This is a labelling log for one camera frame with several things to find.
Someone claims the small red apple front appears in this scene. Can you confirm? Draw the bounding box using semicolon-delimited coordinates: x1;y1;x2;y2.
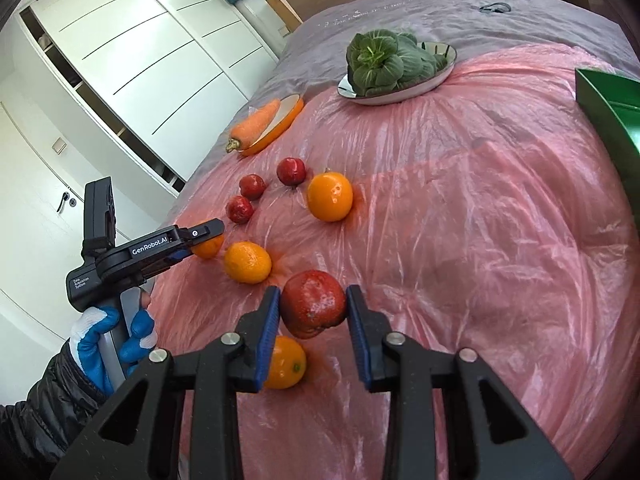
226;195;254;224

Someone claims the small red apple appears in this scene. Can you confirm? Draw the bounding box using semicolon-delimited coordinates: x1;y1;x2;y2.
226;195;254;224
277;157;307;188
239;174;268;200

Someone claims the large red apple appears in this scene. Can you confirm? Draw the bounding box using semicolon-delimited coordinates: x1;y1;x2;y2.
279;270;347;339

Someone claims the small red apple back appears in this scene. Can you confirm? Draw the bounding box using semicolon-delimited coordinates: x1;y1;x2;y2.
277;157;307;188

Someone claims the large orange with stem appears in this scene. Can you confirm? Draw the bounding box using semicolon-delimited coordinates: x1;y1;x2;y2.
306;171;354;222

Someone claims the black jacket left forearm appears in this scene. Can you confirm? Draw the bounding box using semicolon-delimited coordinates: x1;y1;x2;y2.
0;344;106;479

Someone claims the blue white gloved left hand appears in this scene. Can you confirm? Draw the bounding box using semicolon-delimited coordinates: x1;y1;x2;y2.
68;288;157;396

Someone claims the carrot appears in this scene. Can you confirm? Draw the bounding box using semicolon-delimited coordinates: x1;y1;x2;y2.
226;99;281;153

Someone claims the pink plastic sheet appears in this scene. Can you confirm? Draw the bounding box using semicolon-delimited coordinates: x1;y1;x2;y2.
168;44;639;479

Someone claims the orange rimmed oval dish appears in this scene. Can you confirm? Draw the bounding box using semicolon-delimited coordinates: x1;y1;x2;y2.
240;94;304;157

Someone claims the white wardrobe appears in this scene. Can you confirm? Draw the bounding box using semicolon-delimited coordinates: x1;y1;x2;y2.
21;0;277;193

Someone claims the green bok choy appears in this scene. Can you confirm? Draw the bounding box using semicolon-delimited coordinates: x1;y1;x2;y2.
346;29;456;98

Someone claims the white oval plate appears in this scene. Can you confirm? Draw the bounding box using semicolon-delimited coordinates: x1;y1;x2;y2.
337;41;458;106

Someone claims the green tray box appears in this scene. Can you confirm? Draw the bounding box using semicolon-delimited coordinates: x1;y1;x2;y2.
575;68;640;228

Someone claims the purple grey bedspread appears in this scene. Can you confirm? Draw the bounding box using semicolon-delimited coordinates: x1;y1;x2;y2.
169;0;639;233

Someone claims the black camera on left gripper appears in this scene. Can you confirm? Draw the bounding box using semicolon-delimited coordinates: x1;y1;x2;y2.
81;177;116;260

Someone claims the white door with handle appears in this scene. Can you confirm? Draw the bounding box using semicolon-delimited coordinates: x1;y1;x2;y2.
1;110;84;351

